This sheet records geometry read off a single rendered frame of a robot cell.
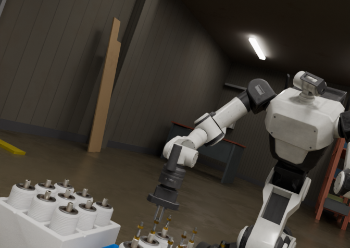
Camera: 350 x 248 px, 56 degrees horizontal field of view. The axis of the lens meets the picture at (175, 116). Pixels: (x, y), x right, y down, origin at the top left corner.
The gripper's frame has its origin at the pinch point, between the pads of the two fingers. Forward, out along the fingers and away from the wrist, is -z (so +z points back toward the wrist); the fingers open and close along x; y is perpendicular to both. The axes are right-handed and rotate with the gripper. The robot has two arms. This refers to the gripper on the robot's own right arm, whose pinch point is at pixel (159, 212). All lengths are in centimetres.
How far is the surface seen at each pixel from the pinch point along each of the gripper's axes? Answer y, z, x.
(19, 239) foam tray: -3, -26, -46
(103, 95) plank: 335, 43, -130
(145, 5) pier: 392, 201, -131
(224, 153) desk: 533, 17, 80
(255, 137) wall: 786, 82, 178
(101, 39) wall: 358, 122, -167
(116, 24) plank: 343, 146, -148
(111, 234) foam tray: 21.5, -21.3, -16.8
